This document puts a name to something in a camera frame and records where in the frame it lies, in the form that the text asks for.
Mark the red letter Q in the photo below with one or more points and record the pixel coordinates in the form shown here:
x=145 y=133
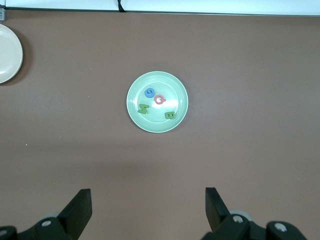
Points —
x=155 y=100

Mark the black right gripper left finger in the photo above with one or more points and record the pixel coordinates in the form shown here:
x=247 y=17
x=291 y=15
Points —
x=65 y=225

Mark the beige plate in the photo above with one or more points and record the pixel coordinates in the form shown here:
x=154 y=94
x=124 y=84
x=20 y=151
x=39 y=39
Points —
x=8 y=55

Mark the brown table mat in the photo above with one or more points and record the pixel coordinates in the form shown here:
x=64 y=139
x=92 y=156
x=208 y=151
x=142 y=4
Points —
x=225 y=150

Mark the green plate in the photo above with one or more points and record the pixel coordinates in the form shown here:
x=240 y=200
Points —
x=157 y=122

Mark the white table edge strip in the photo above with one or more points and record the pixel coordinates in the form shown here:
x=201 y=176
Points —
x=200 y=6

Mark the blue letter G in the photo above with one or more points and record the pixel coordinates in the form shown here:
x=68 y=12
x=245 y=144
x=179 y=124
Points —
x=146 y=93

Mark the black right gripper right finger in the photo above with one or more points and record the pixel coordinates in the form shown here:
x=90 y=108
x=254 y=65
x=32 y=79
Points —
x=230 y=227

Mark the green letter B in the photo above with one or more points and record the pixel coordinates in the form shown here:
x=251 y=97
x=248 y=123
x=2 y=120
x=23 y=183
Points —
x=170 y=115

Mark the grey metal bracket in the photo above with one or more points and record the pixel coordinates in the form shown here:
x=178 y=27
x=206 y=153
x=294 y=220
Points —
x=2 y=15

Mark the green letter M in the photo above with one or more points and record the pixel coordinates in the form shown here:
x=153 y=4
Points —
x=143 y=109

